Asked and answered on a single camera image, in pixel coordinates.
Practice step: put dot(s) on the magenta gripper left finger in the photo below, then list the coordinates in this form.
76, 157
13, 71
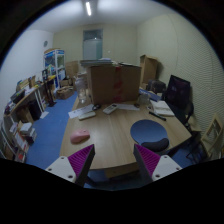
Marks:
75, 167

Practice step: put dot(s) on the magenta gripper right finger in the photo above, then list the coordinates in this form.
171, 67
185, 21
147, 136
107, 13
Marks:
153, 166

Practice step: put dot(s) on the pink computer mouse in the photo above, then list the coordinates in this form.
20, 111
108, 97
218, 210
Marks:
79, 135

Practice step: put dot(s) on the blue mouse pad wrist rest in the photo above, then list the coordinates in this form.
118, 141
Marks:
150, 134

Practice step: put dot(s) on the white paper sheet left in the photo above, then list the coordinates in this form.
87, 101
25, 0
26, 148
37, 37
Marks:
80, 111

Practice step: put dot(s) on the white paper sheet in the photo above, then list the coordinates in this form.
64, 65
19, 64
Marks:
80, 111
127, 107

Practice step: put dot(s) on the black marker pen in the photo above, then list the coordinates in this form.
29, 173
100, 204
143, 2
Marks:
157, 115

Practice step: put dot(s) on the white flat remote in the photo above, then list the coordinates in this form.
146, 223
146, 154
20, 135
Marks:
87, 115

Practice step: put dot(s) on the open white notebook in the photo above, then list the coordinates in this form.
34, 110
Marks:
162, 108

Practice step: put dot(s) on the small black object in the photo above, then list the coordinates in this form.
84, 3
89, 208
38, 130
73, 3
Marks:
96, 107

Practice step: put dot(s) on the wooden folding chair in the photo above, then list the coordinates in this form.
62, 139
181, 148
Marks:
212, 139

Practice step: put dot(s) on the white paper sheet right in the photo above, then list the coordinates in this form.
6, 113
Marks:
127, 107

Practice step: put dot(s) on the white remote control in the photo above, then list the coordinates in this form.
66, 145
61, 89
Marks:
110, 109

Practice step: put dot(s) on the wooden side desk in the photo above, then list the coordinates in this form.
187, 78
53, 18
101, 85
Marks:
34, 94

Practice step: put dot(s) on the black computer monitor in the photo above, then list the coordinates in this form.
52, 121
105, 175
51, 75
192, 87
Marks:
178, 92

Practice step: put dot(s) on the clear plastic water bottle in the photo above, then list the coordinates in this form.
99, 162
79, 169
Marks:
81, 89

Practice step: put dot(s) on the large cardboard box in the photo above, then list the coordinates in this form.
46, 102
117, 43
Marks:
113, 84

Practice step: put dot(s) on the tall cardboard box corner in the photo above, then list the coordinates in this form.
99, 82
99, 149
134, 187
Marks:
148, 66

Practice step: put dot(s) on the glass display cabinet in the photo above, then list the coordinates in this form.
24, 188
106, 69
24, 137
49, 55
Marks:
54, 61

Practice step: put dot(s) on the white door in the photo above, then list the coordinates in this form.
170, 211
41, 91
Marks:
92, 44

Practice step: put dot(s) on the ceiling fluorescent light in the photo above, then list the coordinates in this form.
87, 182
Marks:
88, 8

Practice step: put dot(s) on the round wall clock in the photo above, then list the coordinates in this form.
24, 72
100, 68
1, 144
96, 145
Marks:
45, 43

